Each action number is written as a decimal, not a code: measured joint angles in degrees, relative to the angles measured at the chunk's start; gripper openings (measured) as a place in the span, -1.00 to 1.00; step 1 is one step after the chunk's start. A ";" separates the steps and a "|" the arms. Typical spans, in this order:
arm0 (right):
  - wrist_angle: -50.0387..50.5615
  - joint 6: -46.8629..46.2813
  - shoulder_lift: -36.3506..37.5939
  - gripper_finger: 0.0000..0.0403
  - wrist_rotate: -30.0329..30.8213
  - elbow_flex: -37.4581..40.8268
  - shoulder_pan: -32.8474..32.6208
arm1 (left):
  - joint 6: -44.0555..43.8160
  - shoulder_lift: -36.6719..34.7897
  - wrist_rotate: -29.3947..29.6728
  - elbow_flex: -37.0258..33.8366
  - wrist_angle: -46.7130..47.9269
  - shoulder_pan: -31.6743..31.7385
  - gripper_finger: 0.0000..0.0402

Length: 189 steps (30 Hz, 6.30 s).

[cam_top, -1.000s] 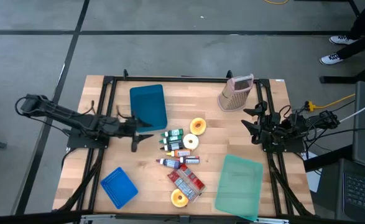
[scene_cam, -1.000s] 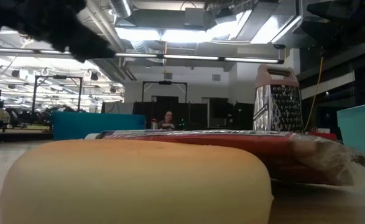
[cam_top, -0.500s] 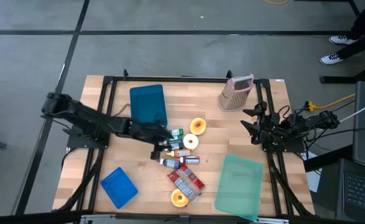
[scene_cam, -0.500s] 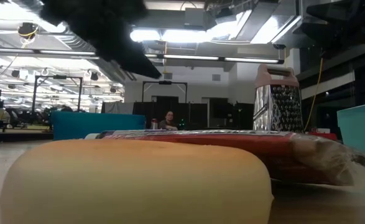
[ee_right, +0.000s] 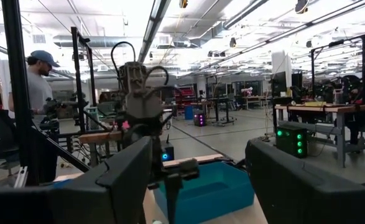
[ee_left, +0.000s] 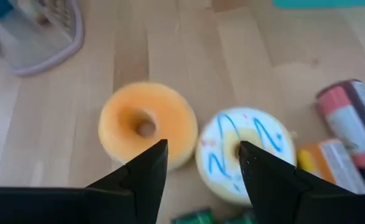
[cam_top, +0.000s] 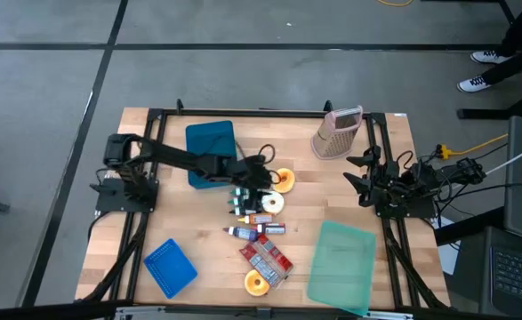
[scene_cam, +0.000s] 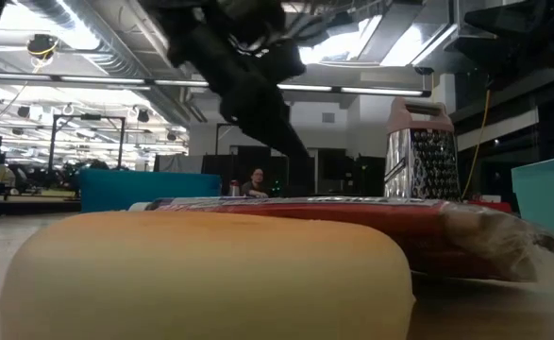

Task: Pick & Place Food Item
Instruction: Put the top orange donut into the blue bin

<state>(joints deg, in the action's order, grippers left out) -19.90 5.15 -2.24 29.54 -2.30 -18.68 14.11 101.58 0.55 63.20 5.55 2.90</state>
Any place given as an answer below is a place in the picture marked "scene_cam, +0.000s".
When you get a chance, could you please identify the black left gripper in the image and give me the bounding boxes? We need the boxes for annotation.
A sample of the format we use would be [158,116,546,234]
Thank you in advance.
[139,0,316,162]

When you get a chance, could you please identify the dark blue plastic bin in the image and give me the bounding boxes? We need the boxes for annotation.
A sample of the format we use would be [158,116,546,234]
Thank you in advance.
[77,168,223,213]

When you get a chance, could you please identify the red plastic-wrapped pack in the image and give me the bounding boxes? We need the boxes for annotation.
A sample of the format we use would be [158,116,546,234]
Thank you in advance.
[144,195,554,283]

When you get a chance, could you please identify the cream tape roll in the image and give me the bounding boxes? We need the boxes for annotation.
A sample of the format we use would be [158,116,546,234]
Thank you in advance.
[0,210,418,340]

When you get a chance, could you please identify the teal translucent plastic bin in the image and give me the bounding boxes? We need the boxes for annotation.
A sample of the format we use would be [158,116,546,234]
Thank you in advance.
[511,153,554,265]

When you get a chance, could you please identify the person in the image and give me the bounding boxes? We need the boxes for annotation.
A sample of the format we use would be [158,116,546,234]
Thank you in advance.
[240,167,272,198]

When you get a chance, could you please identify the black background partition panels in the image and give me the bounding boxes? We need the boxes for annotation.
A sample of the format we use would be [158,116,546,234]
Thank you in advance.
[200,144,386,198]

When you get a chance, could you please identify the long ceiling light bar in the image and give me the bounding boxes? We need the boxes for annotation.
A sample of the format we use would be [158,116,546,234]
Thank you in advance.
[0,71,432,98]

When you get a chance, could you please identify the background workbench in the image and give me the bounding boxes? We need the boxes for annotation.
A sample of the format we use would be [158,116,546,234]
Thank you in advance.
[0,195,82,218]

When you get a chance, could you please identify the pink-handled metal box grater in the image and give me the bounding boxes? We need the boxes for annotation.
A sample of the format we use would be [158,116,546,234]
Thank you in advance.
[382,96,462,200]

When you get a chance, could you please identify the yellow hanging cable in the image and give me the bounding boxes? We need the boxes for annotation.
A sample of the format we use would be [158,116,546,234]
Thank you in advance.
[461,88,493,199]

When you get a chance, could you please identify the black background gantry frame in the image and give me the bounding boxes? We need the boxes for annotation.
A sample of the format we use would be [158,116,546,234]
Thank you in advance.
[47,112,126,172]

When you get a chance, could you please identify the black ceiling cable reel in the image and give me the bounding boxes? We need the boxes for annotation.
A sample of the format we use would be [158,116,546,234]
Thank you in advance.
[25,32,61,62]

